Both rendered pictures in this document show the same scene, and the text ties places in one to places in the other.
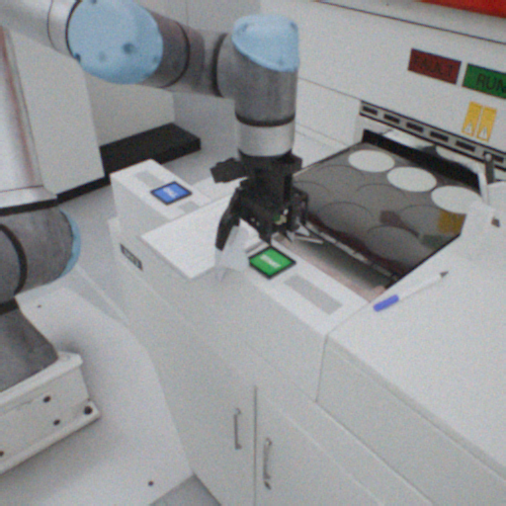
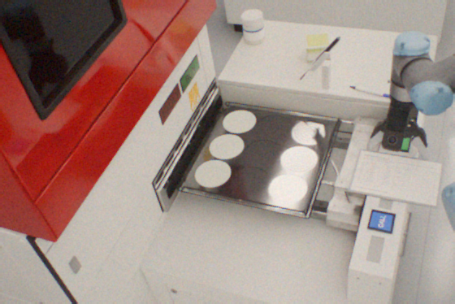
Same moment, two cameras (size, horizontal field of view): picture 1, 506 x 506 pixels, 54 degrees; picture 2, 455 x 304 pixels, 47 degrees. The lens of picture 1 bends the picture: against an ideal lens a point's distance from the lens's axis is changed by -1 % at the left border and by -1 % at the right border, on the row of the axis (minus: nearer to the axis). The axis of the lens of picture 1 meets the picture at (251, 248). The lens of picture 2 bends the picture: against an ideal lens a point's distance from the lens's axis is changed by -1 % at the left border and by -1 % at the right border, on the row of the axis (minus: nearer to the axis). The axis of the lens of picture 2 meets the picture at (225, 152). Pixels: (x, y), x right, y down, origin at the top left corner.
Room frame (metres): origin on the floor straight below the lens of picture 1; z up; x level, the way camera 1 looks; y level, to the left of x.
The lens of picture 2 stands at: (1.31, 0.69, 1.98)
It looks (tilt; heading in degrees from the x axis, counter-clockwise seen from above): 45 degrees down; 251
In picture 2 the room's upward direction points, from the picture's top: 11 degrees counter-clockwise
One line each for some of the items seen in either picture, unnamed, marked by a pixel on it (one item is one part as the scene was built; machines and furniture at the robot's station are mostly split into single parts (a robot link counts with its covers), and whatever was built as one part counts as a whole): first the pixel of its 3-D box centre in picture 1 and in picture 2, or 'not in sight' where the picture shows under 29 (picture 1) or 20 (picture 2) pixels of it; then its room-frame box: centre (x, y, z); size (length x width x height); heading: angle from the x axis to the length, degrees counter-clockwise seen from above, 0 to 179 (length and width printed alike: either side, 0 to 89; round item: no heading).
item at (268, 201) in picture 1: (268, 189); (403, 110); (0.59, -0.02, 1.08); 0.09 x 0.08 x 0.12; 41
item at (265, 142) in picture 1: (266, 131); (405, 86); (0.59, -0.02, 1.16); 0.08 x 0.08 x 0.05
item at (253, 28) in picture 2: not in sight; (253, 27); (0.64, -0.67, 1.01); 0.07 x 0.07 x 0.10
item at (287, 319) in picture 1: (218, 260); (388, 197); (0.67, 0.06, 0.89); 0.55 x 0.09 x 0.14; 41
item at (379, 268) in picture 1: (319, 232); (324, 164); (0.74, -0.12, 0.90); 0.38 x 0.01 x 0.01; 41
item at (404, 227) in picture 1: (380, 198); (262, 153); (0.86, -0.26, 0.90); 0.34 x 0.34 x 0.01; 41
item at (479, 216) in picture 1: (484, 212); (320, 67); (0.61, -0.34, 1.03); 0.06 x 0.04 x 0.13; 131
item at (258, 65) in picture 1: (263, 69); (410, 59); (0.59, -0.01, 1.24); 0.09 x 0.08 x 0.11; 68
